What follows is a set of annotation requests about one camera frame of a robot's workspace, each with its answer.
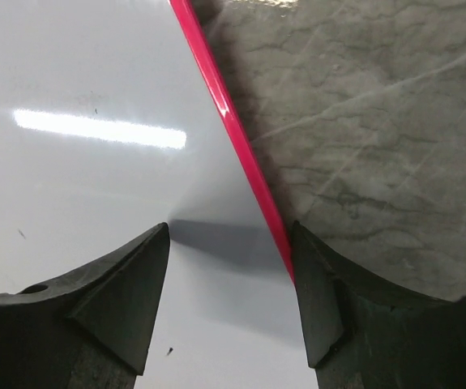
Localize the pink framed whiteboard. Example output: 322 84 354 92
0 1 317 388

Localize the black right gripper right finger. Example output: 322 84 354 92
291 223 466 388

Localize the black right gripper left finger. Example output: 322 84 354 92
0 223 170 388

